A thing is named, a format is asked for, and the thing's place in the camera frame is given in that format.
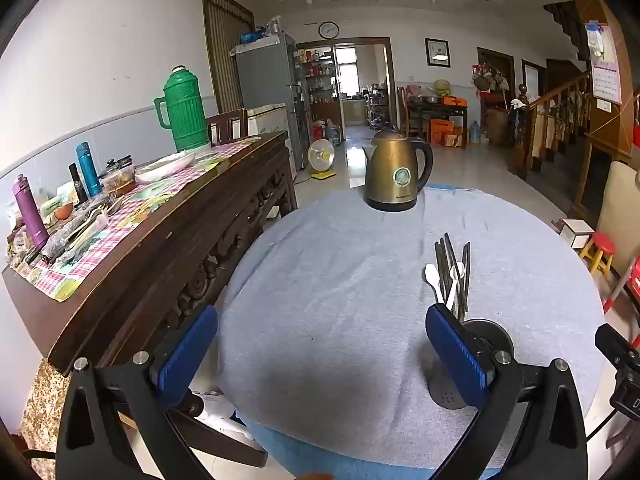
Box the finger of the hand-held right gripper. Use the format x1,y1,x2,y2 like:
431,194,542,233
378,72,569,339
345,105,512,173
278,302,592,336
594,323,640,377

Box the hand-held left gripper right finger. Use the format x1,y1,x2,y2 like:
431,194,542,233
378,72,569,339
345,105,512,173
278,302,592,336
425,304,589,480

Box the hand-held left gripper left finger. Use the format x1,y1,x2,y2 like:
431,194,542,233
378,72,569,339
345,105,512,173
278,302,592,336
55,304,221,480

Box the grey metal utensil holder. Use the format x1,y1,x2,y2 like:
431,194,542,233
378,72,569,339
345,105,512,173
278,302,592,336
426,317,516,409

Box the white ceramic spoons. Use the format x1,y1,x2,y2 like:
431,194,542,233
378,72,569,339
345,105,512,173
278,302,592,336
445,262,466,313

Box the white plastic spoon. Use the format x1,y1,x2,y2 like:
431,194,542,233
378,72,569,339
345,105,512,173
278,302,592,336
424,262,446,307

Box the red plastic stool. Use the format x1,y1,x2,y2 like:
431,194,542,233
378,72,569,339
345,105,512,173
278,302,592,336
602,255,640,314

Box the carved wooden sideboard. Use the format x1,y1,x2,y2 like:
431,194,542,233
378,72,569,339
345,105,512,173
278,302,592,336
2,130,299,377

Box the yellow stool with red seat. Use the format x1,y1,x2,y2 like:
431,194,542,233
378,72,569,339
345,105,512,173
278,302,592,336
580,232,617,277

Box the small white stool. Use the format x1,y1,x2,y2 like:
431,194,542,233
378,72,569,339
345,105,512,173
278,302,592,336
559,218,595,249

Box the round table with grey cloth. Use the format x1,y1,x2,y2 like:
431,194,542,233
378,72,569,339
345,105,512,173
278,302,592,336
217,183,608,471

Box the beige chair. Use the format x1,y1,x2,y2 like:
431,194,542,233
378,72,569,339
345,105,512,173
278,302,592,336
595,160,640,281

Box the checked red table cover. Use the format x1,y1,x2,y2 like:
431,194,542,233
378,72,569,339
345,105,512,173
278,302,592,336
7,139,261,304

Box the blue cloth under tablecloth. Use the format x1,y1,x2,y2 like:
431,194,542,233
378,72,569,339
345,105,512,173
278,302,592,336
235,410,501,480

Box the plastic wrapped bundle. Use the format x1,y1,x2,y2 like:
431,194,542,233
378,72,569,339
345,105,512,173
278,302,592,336
41,207,111,267

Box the clear food jar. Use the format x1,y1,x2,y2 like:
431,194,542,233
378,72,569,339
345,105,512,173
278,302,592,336
102,157,137,196

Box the bronze electric kettle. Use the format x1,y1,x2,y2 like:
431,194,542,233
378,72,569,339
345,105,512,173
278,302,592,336
362,124,434,212

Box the white plate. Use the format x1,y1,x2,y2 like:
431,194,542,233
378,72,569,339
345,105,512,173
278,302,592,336
135,151,197,184

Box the black bottle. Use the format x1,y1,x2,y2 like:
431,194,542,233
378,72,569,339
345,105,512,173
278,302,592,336
69,162,90,206

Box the teal bottle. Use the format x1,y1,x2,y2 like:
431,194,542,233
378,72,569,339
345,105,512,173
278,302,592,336
76,142,104,198

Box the purple bottle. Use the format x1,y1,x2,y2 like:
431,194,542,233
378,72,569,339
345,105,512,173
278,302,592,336
12,175,50,249

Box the orange carton boxes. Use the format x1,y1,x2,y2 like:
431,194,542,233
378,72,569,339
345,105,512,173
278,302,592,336
430,118,466,148

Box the wooden chair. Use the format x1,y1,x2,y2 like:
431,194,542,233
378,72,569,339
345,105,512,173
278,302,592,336
206,108,249,147

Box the wooden stair railing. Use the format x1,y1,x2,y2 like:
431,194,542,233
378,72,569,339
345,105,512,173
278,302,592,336
517,70,594,181

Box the green thermos jug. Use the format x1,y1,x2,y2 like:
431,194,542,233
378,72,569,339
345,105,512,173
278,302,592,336
153,65,210,153

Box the white chest freezer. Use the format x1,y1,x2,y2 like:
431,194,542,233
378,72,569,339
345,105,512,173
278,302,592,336
247,103,297,181

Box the dark wooden side table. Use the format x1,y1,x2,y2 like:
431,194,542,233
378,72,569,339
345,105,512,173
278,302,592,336
406,95,470,150

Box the grey refrigerator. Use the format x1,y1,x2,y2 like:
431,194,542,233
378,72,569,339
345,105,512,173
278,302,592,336
234,32,312,171

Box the shelf of bottles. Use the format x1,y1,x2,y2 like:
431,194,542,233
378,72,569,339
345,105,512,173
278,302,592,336
299,48,335,106

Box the brown wooden door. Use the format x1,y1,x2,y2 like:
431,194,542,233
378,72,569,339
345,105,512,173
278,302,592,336
202,0,256,116

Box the black cable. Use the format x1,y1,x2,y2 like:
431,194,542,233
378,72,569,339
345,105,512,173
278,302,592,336
584,406,621,444

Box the wall calendar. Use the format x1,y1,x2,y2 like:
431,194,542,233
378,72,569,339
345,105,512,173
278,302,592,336
586,20,625,106

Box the framed wall picture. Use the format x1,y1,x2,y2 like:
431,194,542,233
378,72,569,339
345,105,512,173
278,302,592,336
425,38,452,68

